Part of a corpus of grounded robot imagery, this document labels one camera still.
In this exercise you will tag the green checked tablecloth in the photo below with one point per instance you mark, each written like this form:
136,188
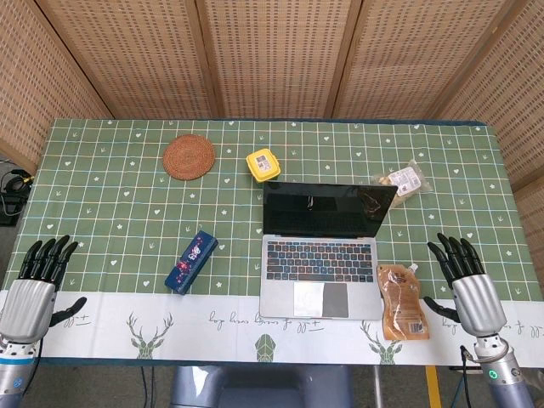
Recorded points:
127,212

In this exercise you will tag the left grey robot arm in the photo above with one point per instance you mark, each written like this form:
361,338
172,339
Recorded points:
16,370

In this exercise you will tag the round woven rattan coaster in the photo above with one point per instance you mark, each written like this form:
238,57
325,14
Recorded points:
188,156

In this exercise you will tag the clear bag of snacks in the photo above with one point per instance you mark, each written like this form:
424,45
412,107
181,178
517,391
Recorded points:
406,180

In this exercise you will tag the yellow lidded plastic box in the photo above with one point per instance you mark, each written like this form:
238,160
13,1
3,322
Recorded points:
262,164

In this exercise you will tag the brown spouted sauce pouch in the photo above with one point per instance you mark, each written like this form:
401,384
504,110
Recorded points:
401,304

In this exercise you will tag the blue floral pencil case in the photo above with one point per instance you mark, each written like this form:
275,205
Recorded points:
191,261

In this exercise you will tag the silver laptop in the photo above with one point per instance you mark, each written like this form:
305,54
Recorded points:
321,251

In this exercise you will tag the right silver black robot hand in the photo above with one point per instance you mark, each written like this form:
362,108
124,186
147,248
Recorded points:
479,302

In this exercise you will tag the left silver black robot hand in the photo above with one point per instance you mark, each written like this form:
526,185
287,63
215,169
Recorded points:
27,302

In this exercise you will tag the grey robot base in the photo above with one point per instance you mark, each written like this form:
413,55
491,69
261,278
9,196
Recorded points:
259,384

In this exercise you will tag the bamboo folding screen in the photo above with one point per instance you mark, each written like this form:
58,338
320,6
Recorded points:
272,55

